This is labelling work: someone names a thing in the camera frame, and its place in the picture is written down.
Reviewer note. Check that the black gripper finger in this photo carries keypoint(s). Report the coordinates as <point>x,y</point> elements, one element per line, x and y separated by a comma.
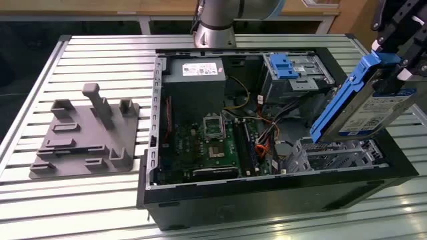
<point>415,50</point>
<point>394,22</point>

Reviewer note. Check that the CPU socket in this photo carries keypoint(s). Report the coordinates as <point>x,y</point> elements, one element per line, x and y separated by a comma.
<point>213,125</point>

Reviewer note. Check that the white power supply label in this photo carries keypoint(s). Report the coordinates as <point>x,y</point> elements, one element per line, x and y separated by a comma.
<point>201,69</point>

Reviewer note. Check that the blue drive cage latch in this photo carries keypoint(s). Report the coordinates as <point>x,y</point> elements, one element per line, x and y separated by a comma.
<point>282,67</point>

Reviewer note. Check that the hard disk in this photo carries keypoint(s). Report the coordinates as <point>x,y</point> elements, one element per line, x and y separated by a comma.
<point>362,117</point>

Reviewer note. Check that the metal optical drive cage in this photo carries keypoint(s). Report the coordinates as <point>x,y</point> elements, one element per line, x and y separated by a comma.
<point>282,90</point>

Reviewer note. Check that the grey power supply unit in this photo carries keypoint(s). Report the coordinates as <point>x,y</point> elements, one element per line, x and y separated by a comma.
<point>193,92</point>

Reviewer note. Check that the black RAM slot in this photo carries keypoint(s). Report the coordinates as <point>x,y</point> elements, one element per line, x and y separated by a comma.
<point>240,145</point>
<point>252,147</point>

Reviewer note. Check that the metal disk bay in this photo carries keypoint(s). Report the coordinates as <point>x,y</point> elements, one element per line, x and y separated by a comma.
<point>333,160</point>

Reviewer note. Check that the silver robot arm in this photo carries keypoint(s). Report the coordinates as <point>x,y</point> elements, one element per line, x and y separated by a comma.
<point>216,30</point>

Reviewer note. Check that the square gold chipset chip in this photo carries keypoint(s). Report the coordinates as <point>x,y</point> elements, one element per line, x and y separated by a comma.
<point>216,152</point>

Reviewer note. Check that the black graphics card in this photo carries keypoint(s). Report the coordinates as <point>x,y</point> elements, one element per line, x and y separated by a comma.
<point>213,172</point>

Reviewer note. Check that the wooden desk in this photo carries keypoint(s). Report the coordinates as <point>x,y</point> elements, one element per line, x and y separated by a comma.
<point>100,6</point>

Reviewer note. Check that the grey parts rack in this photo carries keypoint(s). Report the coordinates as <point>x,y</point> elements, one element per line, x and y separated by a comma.
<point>86,130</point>

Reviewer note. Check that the black PC case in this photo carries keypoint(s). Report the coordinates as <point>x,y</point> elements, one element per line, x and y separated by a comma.
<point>266,205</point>

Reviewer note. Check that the green motherboard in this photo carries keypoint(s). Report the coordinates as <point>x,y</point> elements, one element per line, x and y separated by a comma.
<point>196,142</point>

